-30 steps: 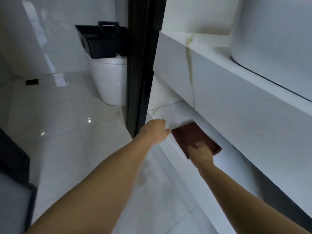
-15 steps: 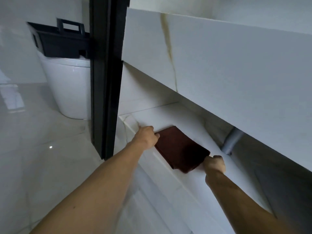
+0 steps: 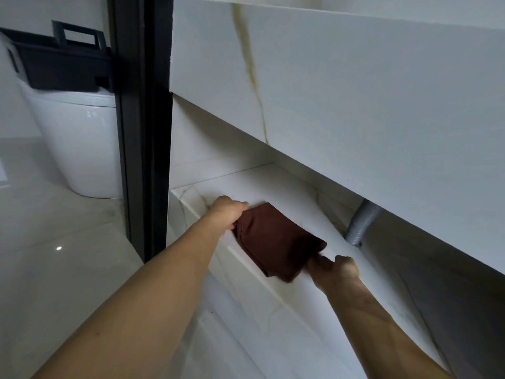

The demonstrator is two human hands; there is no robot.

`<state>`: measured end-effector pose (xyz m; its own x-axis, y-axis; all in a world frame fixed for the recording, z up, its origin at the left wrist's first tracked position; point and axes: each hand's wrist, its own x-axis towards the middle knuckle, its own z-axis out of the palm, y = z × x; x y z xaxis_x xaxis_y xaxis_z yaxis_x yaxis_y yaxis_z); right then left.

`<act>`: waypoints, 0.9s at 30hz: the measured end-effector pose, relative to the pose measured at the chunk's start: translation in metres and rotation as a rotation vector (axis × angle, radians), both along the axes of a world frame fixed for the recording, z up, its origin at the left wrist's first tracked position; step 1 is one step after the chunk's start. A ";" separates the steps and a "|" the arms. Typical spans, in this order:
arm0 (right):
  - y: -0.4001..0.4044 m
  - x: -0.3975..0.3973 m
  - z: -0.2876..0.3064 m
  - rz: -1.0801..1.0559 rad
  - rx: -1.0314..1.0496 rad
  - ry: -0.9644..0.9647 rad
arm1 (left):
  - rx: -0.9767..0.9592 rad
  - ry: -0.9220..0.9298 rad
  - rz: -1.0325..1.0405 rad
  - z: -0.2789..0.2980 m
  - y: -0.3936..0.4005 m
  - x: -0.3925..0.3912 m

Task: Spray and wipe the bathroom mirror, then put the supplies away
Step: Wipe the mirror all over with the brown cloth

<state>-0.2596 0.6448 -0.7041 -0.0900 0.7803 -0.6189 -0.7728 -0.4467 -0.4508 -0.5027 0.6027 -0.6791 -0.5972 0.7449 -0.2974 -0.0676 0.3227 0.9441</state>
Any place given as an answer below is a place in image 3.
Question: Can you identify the person's left hand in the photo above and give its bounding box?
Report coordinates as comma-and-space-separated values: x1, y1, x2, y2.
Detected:
203, 195, 250, 234

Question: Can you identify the grey corrugated drain hose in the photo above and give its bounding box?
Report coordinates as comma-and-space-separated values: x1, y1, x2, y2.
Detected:
344, 199, 383, 248

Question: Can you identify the brown microfibre cloth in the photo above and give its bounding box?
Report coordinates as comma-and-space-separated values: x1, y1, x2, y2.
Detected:
231, 202, 329, 284

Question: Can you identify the person's right hand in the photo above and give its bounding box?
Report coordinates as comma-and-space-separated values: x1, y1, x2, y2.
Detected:
307, 254, 362, 296

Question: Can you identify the black plastic caddy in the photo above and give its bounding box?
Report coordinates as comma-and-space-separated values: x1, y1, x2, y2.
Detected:
0, 20, 116, 94

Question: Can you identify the black framed glass partition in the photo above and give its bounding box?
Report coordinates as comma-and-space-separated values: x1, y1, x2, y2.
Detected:
106, 0, 175, 264

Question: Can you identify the white toilet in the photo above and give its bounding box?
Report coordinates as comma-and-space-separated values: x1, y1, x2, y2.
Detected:
17, 76, 124, 200

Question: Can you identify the person's right forearm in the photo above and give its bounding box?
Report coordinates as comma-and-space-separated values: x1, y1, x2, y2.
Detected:
320, 278, 455, 379

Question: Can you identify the white marble vanity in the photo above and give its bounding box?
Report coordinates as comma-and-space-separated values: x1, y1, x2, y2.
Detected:
167, 0, 505, 379

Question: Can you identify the person's left forearm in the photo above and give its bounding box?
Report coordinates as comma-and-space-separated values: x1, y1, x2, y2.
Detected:
31, 221, 234, 379

